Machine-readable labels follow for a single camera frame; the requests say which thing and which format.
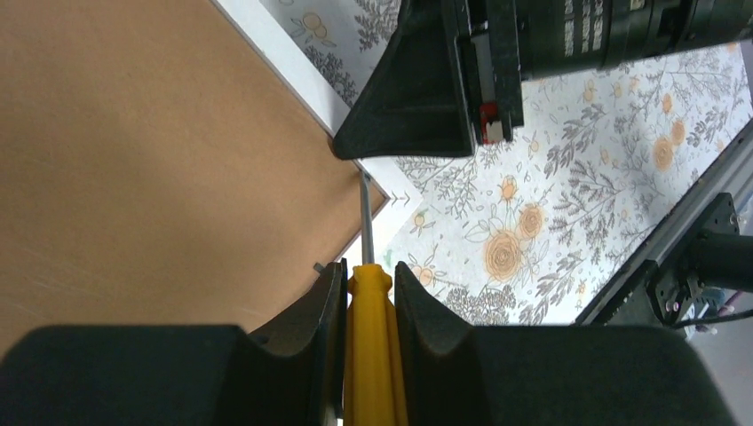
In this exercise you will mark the yellow handled screwdriver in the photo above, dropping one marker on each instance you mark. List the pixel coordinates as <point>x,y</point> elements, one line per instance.
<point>374,390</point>

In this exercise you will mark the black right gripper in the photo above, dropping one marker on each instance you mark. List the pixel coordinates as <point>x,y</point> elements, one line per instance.
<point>416,103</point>

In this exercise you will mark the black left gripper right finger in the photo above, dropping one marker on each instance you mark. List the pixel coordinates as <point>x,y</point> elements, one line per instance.
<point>459,374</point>

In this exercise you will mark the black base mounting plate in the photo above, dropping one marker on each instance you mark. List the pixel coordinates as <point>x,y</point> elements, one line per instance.
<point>699,244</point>

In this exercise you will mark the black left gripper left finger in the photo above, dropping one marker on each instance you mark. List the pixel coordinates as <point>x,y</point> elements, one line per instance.
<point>289,371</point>

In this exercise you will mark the white picture frame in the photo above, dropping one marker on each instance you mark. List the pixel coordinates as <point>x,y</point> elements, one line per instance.
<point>155,170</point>

